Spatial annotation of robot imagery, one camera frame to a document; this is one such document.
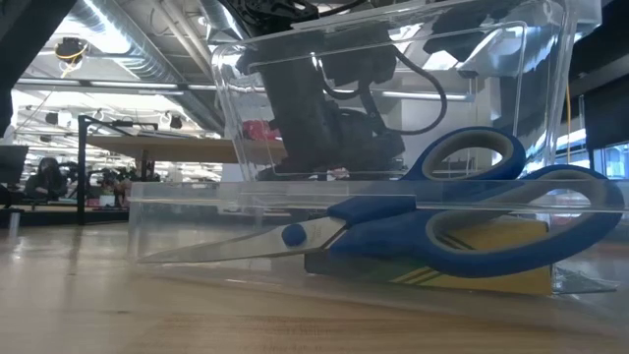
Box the yellow ceiling cable reel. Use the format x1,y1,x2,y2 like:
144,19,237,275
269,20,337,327
53,36,90,65

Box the yellow green crayon box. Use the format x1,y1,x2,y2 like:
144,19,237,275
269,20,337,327
303,214,555,297

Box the person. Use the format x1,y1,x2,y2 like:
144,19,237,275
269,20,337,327
23,156,69,202

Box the black screen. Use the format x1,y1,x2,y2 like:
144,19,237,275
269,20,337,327
0,145,29,187

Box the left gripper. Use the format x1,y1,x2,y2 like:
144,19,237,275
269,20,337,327
238,24,407,176

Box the blue handled scissors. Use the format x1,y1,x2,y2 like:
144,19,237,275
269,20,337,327
137,126,626,279

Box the clear plastic pencil case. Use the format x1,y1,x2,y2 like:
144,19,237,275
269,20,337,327
126,0,629,297

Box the wooden shelf with black legs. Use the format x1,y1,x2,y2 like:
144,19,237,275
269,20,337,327
77,114,289,226

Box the red stapler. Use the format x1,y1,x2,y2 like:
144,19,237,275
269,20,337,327
242,119,283,143

